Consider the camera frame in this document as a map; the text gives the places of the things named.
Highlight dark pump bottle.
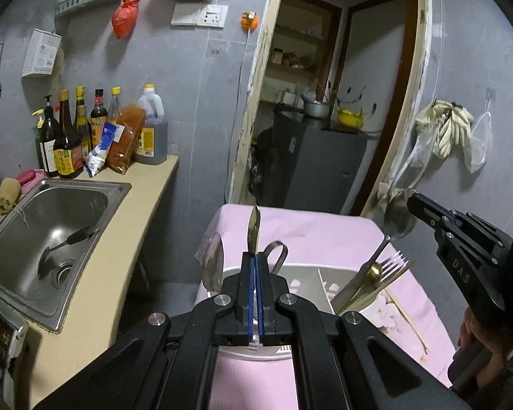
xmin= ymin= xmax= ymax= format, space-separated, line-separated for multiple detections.
xmin=32 ymin=95 xmax=61 ymax=179

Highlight dark grey cabinet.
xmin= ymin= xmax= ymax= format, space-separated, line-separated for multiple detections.
xmin=255 ymin=108 xmax=369 ymax=217

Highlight black handled ladle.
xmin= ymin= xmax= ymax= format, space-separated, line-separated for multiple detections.
xmin=37 ymin=225 xmax=100 ymax=281

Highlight clear hanging plastic bag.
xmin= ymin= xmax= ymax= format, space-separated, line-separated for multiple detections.
xmin=463 ymin=110 xmax=494 ymax=175

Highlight white wall switch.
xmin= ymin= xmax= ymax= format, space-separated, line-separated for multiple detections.
xmin=170 ymin=3 xmax=204 ymax=27

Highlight yellow bowl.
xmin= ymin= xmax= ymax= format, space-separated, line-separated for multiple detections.
xmin=336 ymin=108 xmax=365 ymax=129

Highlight steel loop handle utensil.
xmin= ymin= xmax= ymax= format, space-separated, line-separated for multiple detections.
xmin=263 ymin=240 xmax=290 ymax=276

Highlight yellow capped sauce bottle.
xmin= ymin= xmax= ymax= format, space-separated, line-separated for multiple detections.
xmin=73 ymin=86 xmax=93 ymax=162

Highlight clear bottle yellow cap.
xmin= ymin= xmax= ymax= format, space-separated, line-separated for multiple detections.
xmin=106 ymin=86 xmax=124 ymax=125

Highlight blue white packet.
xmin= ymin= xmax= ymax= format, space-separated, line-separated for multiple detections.
xmin=84 ymin=122 xmax=126 ymax=178

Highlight large steel spoon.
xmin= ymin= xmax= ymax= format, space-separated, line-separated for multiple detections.
xmin=359 ymin=188 xmax=419 ymax=272
xmin=201 ymin=235 xmax=226 ymax=297

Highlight white wall box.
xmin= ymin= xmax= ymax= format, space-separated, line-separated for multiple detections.
xmin=22 ymin=28 xmax=64 ymax=79

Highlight white plastic utensil caddy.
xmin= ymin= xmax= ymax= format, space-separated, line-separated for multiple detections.
xmin=197 ymin=260 xmax=384 ymax=360

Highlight white rag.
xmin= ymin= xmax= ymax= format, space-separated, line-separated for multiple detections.
xmin=376 ymin=180 xmax=401 ymax=206

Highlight pink floral tablecloth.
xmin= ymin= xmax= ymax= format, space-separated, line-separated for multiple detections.
xmin=194 ymin=204 xmax=460 ymax=410

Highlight white wall socket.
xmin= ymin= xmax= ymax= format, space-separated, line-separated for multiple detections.
xmin=198 ymin=4 xmax=230 ymax=29

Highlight pink brush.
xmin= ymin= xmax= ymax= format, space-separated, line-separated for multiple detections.
xmin=16 ymin=168 xmax=46 ymax=195

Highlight crumpled clear plastic bag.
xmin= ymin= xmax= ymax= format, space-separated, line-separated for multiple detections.
xmin=388 ymin=132 xmax=437 ymax=198

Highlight orange seasoning packet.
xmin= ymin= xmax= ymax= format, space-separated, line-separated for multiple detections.
xmin=104 ymin=103 xmax=148 ymax=175

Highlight large dark oil jug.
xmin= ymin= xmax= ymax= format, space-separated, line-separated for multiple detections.
xmin=132 ymin=84 xmax=169 ymax=165

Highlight aluminium pot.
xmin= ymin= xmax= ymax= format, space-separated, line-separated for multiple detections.
xmin=301 ymin=98 xmax=330 ymax=119

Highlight red plastic bag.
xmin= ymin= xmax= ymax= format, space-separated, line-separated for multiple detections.
xmin=111 ymin=0 xmax=144 ymax=40

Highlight dried plant stems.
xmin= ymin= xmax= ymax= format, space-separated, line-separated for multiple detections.
xmin=315 ymin=78 xmax=378 ymax=114

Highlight dark soy sauce bottle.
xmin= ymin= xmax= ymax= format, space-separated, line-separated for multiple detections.
xmin=52 ymin=89 xmax=85 ymax=179

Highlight person's right hand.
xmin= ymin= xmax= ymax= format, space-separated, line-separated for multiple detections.
xmin=463 ymin=306 xmax=513 ymax=377

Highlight stainless steel sink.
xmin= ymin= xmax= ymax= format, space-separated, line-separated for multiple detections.
xmin=0 ymin=178 xmax=133 ymax=333

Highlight loofah sponge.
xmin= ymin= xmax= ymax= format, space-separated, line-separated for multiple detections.
xmin=0 ymin=177 xmax=22 ymax=216

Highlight wooden shelves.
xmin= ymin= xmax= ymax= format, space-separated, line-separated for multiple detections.
xmin=264 ymin=0 xmax=343 ymax=95

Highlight steel utensil with gold tip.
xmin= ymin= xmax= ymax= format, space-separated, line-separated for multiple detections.
xmin=331 ymin=262 xmax=384 ymax=314

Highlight red labelled sauce bottle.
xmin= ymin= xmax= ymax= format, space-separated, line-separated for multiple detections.
xmin=89 ymin=88 xmax=109 ymax=149

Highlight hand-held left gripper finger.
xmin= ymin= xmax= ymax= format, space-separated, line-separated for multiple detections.
xmin=34 ymin=252 xmax=257 ymax=410
xmin=257 ymin=252 xmax=472 ymax=410

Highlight beige kitchen counter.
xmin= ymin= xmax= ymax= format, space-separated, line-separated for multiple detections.
xmin=0 ymin=154 xmax=180 ymax=410

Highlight steel table knife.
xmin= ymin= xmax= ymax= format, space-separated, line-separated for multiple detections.
xmin=247 ymin=205 xmax=261 ymax=256

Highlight white cable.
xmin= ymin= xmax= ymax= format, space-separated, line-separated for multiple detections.
xmin=234 ymin=30 xmax=254 ymax=174

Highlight wooden door frame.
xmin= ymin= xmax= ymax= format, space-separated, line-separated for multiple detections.
xmin=228 ymin=0 xmax=433 ymax=219

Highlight orange wall hook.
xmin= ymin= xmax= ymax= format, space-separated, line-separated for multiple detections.
xmin=240 ymin=10 xmax=261 ymax=33

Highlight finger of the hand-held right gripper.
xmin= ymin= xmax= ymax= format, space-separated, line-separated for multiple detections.
xmin=411 ymin=192 xmax=456 ymax=223
xmin=407 ymin=199 xmax=445 ymax=237

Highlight white work gloves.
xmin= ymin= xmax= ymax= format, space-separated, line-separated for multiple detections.
xmin=415 ymin=99 xmax=475 ymax=160

